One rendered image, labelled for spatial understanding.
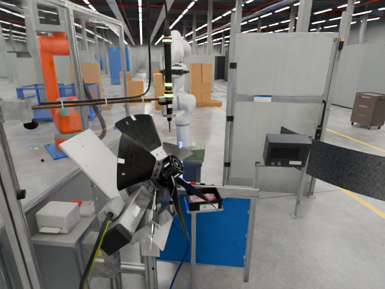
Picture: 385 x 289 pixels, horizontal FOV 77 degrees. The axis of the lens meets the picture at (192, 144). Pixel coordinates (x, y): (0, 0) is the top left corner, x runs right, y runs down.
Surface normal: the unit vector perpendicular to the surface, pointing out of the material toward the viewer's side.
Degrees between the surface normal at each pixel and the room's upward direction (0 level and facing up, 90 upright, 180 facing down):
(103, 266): 90
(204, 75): 90
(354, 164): 90
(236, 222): 90
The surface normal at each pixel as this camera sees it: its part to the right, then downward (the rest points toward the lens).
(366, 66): 0.19, 0.33
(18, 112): 0.48, 0.29
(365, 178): -0.68, 0.24
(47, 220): -0.11, 0.33
